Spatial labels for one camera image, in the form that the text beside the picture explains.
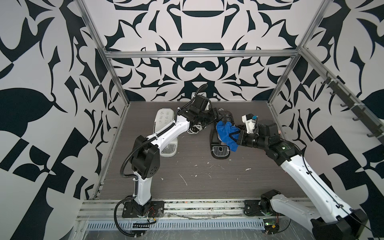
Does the white coiled power cable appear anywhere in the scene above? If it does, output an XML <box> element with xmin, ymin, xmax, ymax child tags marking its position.
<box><xmin>187</xmin><ymin>123</ymin><xmax>208</xmax><ymax>135</ymax></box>

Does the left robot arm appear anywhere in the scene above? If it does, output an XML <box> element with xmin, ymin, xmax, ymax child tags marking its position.
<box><xmin>114</xmin><ymin>84</ymin><xmax>218</xmax><ymax>238</ymax></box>

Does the blue cleaning cloth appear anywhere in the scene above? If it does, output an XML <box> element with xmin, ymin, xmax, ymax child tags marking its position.
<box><xmin>216</xmin><ymin>121</ymin><xmax>241</xmax><ymax>152</ymax></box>

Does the white coffee machine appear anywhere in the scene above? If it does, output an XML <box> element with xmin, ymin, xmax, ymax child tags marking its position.
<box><xmin>152</xmin><ymin>108</ymin><xmax>179</xmax><ymax>158</ymax></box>

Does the black coffee machine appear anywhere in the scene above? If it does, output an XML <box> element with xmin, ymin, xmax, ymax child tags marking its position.
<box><xmin>210</xmin><ymin>109</ymin><xmax>235</xmax><ymax>160</ymax></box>

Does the wall hook rail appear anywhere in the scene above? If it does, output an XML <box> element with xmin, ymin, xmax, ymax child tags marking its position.
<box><xmin>320</xmin><ymin>71</ymin><xmax>384</xmax><ymax>139</ymax></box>

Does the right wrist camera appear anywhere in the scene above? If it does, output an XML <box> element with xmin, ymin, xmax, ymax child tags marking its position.
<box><xmin>242</xmin><ymin>114</ymin><xmax>259</xmax><ymax>134</ymax></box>

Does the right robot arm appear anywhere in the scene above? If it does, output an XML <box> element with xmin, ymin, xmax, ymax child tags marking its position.
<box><xmin>237</xmin><ymin>115</ymin><xmax>368</xmax><ymax>240</ymax></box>

